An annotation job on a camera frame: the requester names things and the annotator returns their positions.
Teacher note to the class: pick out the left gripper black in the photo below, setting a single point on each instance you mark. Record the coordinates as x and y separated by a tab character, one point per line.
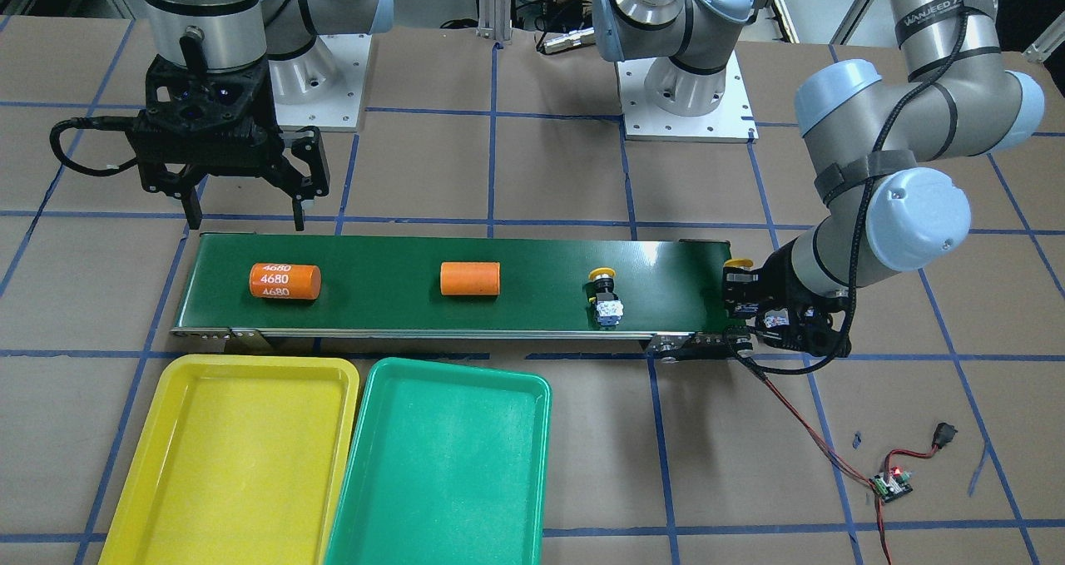
780	275

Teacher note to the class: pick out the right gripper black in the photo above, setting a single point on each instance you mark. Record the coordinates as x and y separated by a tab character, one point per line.
306	163

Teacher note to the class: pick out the orange cylinder labelled 4680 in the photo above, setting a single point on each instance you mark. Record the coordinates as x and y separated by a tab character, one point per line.
285	281

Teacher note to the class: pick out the plain orange cylinder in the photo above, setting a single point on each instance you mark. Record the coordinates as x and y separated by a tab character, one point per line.
467	278

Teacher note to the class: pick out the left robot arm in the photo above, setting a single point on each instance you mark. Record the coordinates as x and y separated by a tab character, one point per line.
870	143

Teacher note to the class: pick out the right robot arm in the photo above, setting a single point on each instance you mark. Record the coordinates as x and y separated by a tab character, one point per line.
224	35

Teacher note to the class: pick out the green conveyor belt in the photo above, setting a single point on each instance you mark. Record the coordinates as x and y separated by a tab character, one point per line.
666	295

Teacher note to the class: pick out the motor controller board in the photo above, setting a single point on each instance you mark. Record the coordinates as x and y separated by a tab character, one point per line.
892	484

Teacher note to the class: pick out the yellow plastic tray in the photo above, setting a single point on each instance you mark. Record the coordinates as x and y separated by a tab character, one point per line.
240	461

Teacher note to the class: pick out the green plastic tray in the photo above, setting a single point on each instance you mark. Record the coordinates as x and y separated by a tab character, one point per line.
448	466

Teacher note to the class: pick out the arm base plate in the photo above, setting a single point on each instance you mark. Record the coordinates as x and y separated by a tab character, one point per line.
661	103
324	87

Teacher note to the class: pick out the black inline switch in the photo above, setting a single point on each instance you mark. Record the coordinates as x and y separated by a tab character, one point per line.
943	434

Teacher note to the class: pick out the aluminium frame post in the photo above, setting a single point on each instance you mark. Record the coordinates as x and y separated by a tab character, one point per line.
494	20

